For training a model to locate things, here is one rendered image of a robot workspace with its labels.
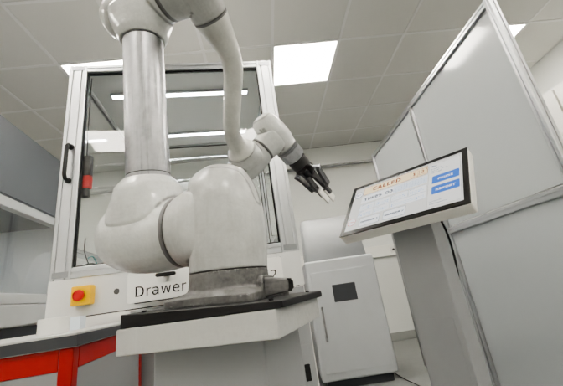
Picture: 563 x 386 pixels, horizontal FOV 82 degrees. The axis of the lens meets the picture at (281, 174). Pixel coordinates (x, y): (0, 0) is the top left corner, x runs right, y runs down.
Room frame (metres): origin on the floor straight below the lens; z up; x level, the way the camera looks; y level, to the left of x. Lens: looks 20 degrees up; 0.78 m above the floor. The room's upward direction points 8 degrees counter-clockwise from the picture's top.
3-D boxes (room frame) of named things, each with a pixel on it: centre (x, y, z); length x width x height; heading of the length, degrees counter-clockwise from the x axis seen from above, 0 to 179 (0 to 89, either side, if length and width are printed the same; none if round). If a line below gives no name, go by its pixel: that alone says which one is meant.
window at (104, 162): (1.42, 0.47, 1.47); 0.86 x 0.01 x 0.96; 100
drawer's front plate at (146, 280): (1.30, 0.49, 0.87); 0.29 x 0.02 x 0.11; 100
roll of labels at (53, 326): (0.90, 0.64, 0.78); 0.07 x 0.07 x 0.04
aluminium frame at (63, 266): (1.86, 0.55, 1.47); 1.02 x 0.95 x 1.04; 100
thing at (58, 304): (1.86, 0.55, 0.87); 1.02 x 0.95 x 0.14; 100
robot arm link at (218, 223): (0.67, 0.14, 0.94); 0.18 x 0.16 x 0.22; 71
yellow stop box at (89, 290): (1.31, 0.83, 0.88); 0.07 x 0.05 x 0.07; 100
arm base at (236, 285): (0.66, 0.11, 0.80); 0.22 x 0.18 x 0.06; 68
